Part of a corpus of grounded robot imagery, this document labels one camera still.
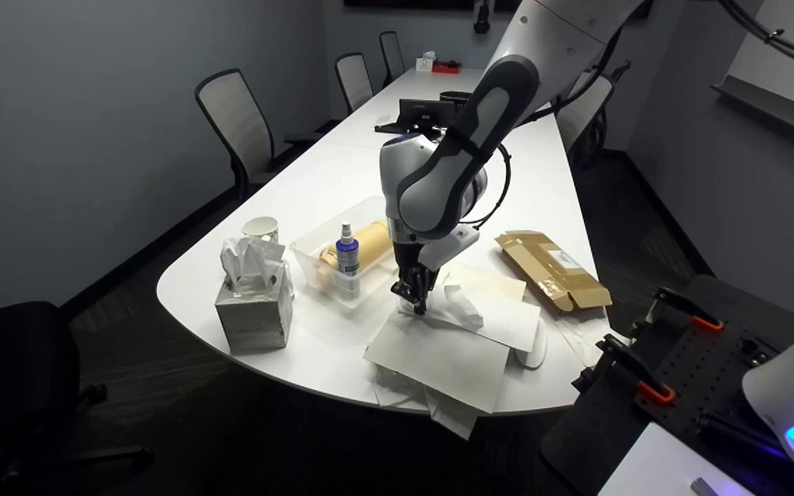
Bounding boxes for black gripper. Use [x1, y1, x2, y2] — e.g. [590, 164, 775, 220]
[388, 236, 440, 319]

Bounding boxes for white tissue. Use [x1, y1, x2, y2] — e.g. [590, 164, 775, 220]
[421, 282, 487, 335]

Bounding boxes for white paper under book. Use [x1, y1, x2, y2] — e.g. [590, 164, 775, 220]
[371, 367, 484, 443]

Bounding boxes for grey tissue box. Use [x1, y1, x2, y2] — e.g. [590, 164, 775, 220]
[211, 232, 297, 355]

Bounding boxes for yellow sponge block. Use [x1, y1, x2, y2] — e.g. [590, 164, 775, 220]
[319, 218, 393, 269]

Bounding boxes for cream sheet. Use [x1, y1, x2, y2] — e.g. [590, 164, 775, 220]
[448, 261, 533, 311]

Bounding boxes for small blue bottle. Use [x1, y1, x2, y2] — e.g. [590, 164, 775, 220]
[334, 220, 363, 279]

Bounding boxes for clear plastic container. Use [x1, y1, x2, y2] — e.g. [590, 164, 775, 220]
[290, 193, 403, 302]

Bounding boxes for white paper sheet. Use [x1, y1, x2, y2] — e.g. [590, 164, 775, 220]
[476, 294, 545, 359]

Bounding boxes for white rounded flat object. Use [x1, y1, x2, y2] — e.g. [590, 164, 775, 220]
[512, 316, 555, 371]

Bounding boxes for brown cardboard box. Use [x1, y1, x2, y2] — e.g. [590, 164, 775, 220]
[494, 229, 615, 316]

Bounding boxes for white cup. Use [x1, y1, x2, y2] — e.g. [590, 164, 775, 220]
[240, 211, 286, 255]

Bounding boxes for black video bar device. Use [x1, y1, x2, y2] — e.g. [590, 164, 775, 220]
[371, 87, 482, 141]

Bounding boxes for black mesh office chair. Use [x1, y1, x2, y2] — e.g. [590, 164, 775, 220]
[330, 49, 378, 115]
[192, 65, 282, 198]
[0, 301, 155, 490]
[375, 28, 411, 83]

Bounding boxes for black clamp orange tips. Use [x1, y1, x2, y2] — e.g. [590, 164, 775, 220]
[596, 330, 681, 407]
[647, 287, 727, 335]

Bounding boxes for white paper on platform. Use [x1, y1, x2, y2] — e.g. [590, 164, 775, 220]
[596, 418, 760, 496]

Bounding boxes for black robot platform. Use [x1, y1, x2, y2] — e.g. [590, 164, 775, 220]
[537, 272, 794, 496]

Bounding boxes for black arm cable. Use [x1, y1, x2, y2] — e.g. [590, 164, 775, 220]
[468, 0, 655, 232]

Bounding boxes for white wall board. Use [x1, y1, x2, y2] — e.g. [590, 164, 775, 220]
[712, 0, 794, 153]

